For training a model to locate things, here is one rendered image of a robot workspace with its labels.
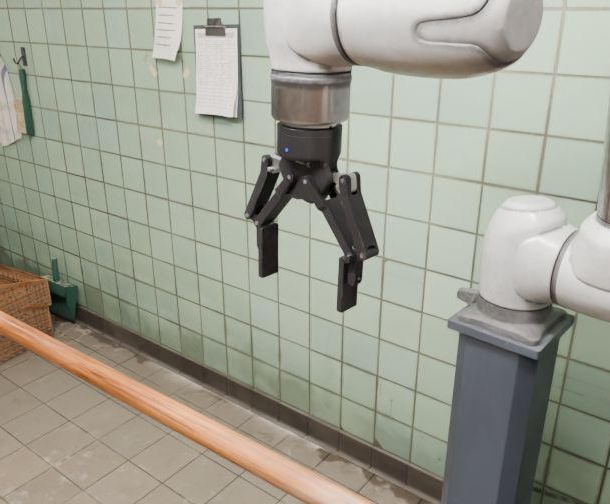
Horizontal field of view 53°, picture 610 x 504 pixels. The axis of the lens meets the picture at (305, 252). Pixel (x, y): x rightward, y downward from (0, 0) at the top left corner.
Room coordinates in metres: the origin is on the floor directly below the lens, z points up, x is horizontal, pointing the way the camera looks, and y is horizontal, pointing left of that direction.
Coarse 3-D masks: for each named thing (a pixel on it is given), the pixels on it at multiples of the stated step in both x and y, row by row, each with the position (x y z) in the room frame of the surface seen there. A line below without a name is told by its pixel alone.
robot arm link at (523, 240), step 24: (504, 216) 1.16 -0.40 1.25; (528, 216) 1.13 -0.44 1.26; (552, 216) 1.12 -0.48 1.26; (504, 240) 1.13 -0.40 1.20; (528, 240) 1.11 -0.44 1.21; (552, 240) 1.09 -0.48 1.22; (480, 264) 1.20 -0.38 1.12; (504, 264) 1.13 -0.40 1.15; (528, 264) 1.09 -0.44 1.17; (552, 264) 1.07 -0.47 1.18; (480, 288) 1.19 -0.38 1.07; (504, 288) 1.12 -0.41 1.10; (528, 288) 1.09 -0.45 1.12
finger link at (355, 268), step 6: (372, 246) 0.64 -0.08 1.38; (372, 252) 0.63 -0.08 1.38; (348, 264) 0.65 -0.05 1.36; (354, 264) 0.64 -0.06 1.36; (360, 264) 0.64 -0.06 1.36; (348, 270) 0.65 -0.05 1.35; (354, 270) 0.64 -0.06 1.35; (360, 270) 0.65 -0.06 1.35; (348, 276) 0.65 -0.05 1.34; (354, 276) 0.64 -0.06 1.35; (360, 276) 0.65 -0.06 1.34; (348, 282) 0.64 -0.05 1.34; (354, 282) 0.64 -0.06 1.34; (360, 282) 0.65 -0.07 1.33
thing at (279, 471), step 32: (0, 320) 0.81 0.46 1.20; (64, 352) 0.71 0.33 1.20; (96, 384) 0.66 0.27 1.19; (128, 384) 0.63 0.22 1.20; (160, 416) 0.58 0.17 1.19; (192, 416) 0.57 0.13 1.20; (224, 448) 0.52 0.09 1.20; (256, 448) 0.51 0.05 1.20; (288, 480) 0.47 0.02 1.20; (320, 480) 0.47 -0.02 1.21
